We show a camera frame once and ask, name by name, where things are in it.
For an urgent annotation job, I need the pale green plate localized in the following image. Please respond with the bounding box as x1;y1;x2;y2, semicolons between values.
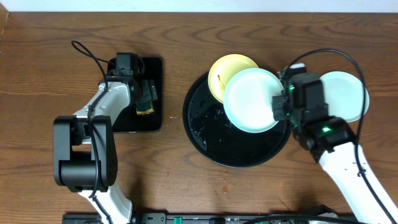
320;71;369;123

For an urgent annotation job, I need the light blue plate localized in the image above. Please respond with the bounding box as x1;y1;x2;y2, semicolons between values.
223;68;284;133

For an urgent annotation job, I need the yellow plate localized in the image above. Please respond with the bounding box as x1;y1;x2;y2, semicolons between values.
208;54;259;103

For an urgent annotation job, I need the green yellow sponge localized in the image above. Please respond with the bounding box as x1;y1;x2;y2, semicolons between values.
136;101;154;116

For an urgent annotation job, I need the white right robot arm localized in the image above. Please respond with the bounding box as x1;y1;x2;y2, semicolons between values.
272;70;397;223

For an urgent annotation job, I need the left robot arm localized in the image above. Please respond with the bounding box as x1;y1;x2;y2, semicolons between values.
53;73;163;223

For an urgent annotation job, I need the rectangular black tray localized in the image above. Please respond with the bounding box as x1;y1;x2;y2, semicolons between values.
113;57;163;133

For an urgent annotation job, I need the round black tray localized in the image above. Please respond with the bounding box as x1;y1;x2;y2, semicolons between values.
183;73;291;168

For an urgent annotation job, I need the right black camera cable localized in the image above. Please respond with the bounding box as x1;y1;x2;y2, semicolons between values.
242;48;398;224

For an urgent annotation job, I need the black camera cable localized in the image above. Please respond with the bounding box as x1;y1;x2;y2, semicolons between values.
70;40;113;224
242;48;398;224

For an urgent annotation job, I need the left black camera cable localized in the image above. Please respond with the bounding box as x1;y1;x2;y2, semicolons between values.
70;40;113;224

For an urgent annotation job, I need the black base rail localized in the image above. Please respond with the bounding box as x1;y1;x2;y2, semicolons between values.
61;212;340;224

